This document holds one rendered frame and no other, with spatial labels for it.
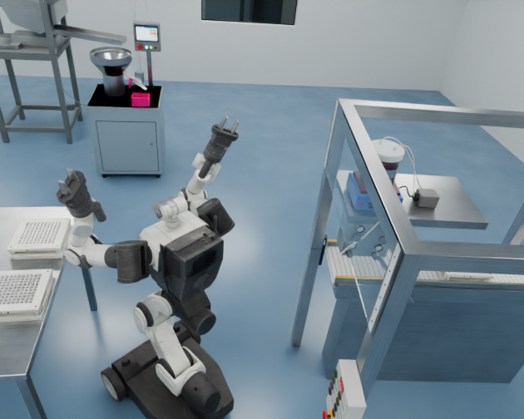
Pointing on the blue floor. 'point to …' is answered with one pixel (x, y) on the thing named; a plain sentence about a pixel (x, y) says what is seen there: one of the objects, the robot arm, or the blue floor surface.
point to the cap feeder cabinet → (127, 131)
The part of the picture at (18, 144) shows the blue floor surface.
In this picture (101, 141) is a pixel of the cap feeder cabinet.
